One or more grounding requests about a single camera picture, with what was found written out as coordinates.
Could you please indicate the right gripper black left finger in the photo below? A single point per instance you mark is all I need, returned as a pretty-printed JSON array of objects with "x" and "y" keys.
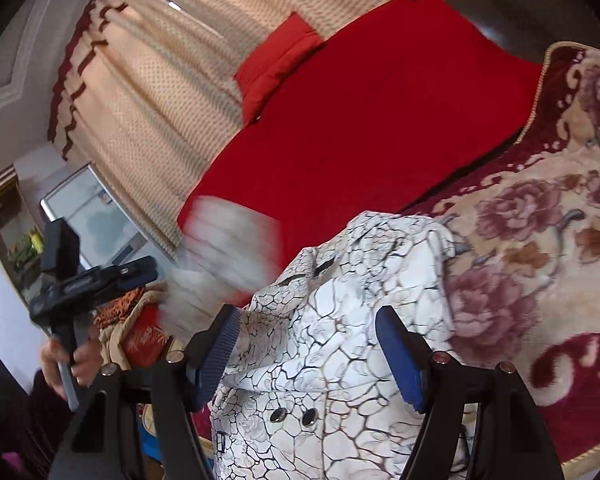
[{"x": 103, "y": 440}]

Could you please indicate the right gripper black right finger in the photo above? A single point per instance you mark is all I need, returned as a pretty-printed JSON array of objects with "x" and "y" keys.
[{"x": 511, "y": 440}]

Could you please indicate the white crackle-pattern coat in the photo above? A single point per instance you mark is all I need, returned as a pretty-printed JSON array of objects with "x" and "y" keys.
[{"x": 307, "y": 392}]

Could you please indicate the person's left hand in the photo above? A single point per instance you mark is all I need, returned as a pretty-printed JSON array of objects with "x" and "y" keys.
[{"x": 87, "y": 361}]

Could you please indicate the orange patterned fabric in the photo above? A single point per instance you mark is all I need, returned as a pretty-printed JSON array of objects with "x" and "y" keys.
[{"x": 119, "y": 310}]

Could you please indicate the gold framed mirror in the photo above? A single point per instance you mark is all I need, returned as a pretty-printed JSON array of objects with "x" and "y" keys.
[{"x": 21, "y": 239}]

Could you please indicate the floral beige maroon blanket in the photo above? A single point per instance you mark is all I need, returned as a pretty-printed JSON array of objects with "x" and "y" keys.
[{"x": 525, "y": 286}]

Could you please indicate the beige patterned curtain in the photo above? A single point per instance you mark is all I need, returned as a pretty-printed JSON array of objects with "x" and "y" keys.
[{"x": 147, "y": 92}]

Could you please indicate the red pillow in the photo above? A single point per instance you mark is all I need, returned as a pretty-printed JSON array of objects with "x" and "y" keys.
[{"x": 271, "y": 62}]

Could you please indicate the red bed quilt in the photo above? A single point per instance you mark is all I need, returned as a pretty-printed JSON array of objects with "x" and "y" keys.
[{"x": 387, "y": 108}]

